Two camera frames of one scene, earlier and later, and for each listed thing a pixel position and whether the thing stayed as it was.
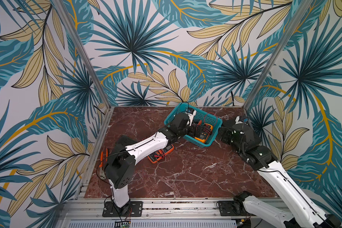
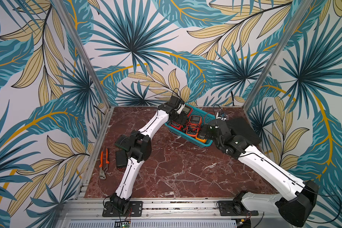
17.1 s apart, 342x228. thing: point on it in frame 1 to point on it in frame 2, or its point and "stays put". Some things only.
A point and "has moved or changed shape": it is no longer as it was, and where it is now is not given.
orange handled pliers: x=102 y=175 stays put
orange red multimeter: x=158 y=155 has moved or changed shape
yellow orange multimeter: x=207 y=128 stays put
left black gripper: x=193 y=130 to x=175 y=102
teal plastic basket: x=201 y=114 stays put
